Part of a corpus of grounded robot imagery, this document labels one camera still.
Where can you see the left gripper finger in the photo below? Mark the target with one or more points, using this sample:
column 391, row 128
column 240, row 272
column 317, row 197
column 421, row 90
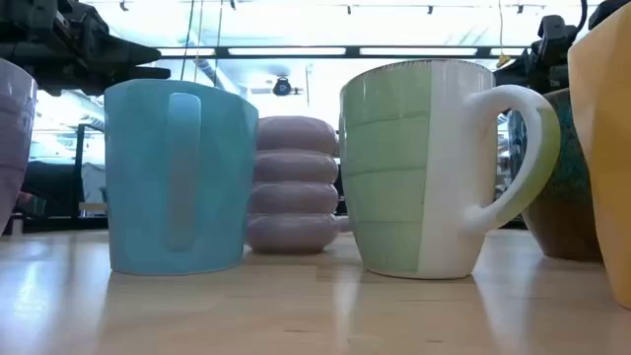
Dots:
column 135, row 56
column 148, row 74

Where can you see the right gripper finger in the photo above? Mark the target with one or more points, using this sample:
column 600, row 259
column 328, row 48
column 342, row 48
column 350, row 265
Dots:
column 515, row 83
column 517, row 69

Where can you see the plain lilac mug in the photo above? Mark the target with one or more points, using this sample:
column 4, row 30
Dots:
column 15, row 148

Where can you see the yellow faceted mug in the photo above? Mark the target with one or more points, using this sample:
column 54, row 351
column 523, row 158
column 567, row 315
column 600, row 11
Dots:
column 611, row 148

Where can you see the light blue faceted mug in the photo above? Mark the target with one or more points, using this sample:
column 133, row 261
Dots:
column 148, row 197

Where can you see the teal and brown glazed mug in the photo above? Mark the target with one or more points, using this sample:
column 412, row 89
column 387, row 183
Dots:
column 567, row 197

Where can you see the green and white mug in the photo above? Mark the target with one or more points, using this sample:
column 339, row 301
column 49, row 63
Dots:
column 389, row 172

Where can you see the ribbed lilac mug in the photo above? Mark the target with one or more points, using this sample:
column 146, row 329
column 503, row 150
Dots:
column 293, row 197

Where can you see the yellow hanging tag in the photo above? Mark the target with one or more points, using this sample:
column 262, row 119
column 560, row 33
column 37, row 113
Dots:
column 503, row 60

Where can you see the black overhead beam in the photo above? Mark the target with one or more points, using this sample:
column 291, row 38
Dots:
column 484, row 51

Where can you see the black ceiling device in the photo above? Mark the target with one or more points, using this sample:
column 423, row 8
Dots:
column 282, row 87

